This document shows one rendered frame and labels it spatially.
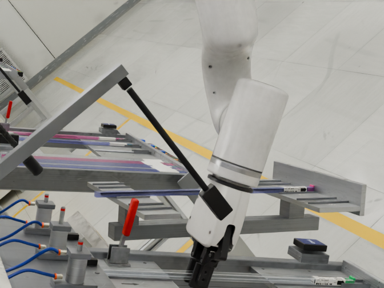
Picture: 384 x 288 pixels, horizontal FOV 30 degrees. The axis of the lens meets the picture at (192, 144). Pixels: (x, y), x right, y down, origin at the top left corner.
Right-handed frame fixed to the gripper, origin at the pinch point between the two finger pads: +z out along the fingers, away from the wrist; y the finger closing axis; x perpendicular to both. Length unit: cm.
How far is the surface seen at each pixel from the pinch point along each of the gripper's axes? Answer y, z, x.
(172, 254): -8.4, 0.0, -1.4
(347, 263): -6.5, -6.6, 31.6
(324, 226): -129, 4, 112
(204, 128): -290, -12, 123
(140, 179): -85, 0, 17
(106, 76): 19.7, -24.9, -29.9
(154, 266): -5.3, 1.9, -5.4
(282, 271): -6.1, -2.3, 18.7
